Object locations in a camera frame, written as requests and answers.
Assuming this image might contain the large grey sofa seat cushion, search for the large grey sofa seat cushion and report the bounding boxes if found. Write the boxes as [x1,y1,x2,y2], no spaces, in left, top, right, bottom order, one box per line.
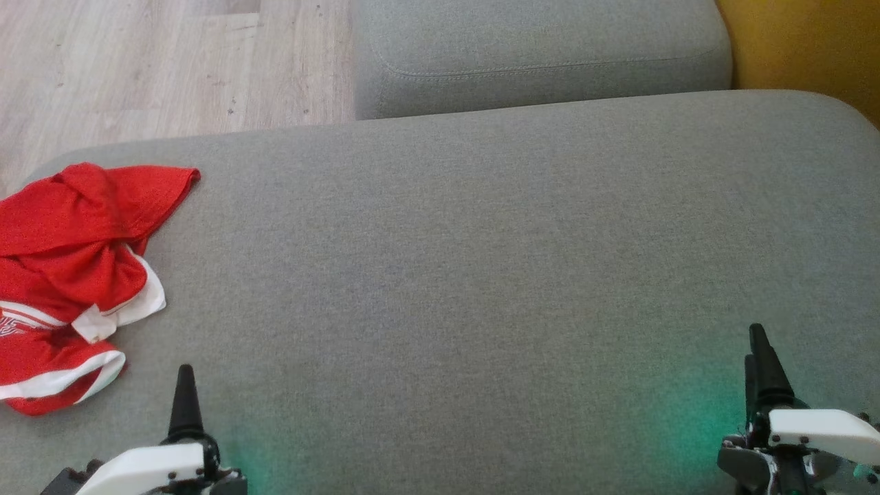
[0,89,880,495]

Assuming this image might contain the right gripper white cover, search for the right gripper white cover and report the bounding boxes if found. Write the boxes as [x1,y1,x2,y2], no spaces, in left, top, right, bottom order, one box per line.
[718,323,880,495]

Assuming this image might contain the yellow sofa back cushion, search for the yellow sofa back cushion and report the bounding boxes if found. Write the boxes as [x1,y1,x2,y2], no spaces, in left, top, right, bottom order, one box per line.
[715,0,880,129]

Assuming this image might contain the red shorts with white trim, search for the red shorts with white trim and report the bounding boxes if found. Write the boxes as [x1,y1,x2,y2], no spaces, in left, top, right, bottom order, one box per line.
[0,162,201,417]

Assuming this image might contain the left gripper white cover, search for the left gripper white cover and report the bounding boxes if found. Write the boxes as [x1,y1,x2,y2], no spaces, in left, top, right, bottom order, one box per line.
[76,364,248,495]

